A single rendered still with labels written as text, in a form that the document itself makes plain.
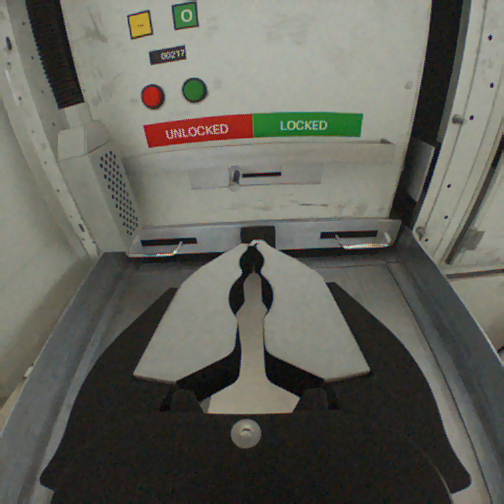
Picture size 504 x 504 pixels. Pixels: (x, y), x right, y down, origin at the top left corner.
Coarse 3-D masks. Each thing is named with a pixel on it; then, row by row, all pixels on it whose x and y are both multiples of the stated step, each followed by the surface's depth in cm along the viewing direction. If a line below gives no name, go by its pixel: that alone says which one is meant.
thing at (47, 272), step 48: (0, 96) 22; (0, 144) 24; (0, 192) 25; (48, 192) 31; (0, 240) 26; (48, 240) 35; (0, 288) 26; (48, 288) 35; (0, 336) 26; (48, 336) 32; (0, 384) 25
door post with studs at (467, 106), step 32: (480, 0) 16; (480, 32) 18; (480, 64) 20; (448, 96) 27; (480, 96) 23; (448, 128) 27; (480, 128) 26; (448, 160) 30; (448, 192) 33; (416, 224) 37
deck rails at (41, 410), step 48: (96, 288) 36; (432, 288) 32; (96, 336) 33; (432, 336) 29; (480, 336) 22; (48, 384) 23; (480, 384) 21; (48, 432) 21; (480, 432) 18; (0, 480) 13
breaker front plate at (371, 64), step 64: (64, 0) 19; (128, 0) 20; (192, 0) 21; (256, 0) 21; (320, 0) 21; (384, 0) 20; (128, 64) 25; (192, 64) 26; (256, 64) 26; (320, 64) 26; (384, 64) 25; (128, 128) 31; (384, 128) 31; (192, 192) 38; (256, 192) 38; (320, 192) 38; (384, 192) 38
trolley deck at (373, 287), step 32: (128, 288) 41; (160, 288) 41; (256, 288) 40; (352, 288) 38; (384, 288) 38; (128, 320) 35; (256, 320) 35; (384, 320) 33; (256, 352) 31; (416, 352) 28; (256, 384) 27; (448, 416) 21; (480, 480) 15
